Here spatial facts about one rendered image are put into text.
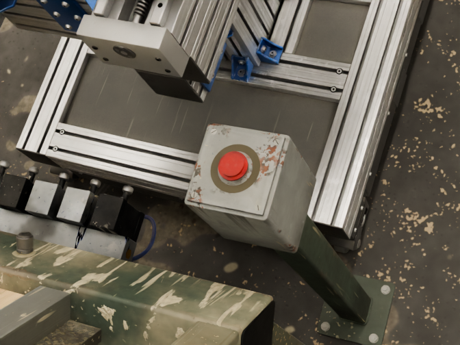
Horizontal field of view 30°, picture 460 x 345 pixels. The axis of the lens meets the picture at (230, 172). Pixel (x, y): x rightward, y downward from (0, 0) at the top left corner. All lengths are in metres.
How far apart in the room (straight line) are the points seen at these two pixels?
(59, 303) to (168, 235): 1.02
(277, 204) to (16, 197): 0.51
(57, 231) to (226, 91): 0.73
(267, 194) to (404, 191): 0.98
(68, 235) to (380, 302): 0.83
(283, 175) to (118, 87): 1.06
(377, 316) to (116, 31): 1.03
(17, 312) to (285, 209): 0.37
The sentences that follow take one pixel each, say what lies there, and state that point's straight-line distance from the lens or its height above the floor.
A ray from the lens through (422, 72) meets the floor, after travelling 2.17.
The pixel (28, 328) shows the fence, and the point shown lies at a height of 0.97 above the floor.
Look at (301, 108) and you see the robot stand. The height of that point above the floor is 0.21.
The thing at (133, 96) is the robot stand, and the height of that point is 0.21.
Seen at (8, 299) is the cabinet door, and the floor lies 0.91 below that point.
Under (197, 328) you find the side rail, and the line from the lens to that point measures 1.08.
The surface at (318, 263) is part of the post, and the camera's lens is 1.48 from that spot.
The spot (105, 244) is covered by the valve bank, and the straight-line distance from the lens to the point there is 1.38.
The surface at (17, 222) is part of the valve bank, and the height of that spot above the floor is 0.74.
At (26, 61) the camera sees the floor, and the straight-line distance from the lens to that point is 2.58.
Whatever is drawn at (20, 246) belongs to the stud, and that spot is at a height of 0.87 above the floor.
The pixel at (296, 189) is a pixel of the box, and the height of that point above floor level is 0.84.
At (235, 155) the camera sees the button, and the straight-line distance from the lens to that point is 1.11.
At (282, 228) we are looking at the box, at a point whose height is 0.85.
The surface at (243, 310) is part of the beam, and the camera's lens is 1.14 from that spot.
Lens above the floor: 1.93
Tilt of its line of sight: 63 degrees down
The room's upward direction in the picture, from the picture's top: 42 degrees counter-clockwise
